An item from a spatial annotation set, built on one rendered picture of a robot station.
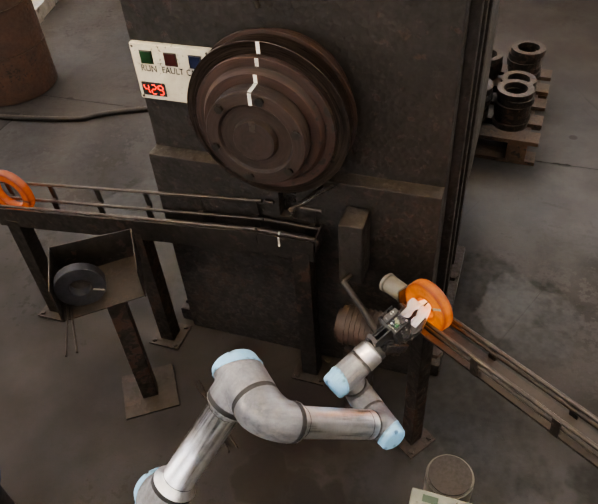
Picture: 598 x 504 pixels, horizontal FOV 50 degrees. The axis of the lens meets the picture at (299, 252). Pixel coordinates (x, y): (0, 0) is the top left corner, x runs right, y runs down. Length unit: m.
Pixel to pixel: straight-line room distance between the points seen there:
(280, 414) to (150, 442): 1.08
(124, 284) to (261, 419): 0.84
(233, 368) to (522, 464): 1.22
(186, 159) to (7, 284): 1.39
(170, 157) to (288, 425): 1.04
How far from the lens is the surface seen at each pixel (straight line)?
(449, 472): 1.74
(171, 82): 2.01
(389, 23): 1.71
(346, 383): 1.69
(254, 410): 1.44
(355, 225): 1.89
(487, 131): 3.55
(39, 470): 2.55
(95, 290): 2.07
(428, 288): 1.75
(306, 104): 1.65
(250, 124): 1.67
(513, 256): 3.03
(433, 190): 1.92
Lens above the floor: 2.05
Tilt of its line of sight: 43 degrees down
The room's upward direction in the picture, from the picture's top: 5 degrees counter-clockwise
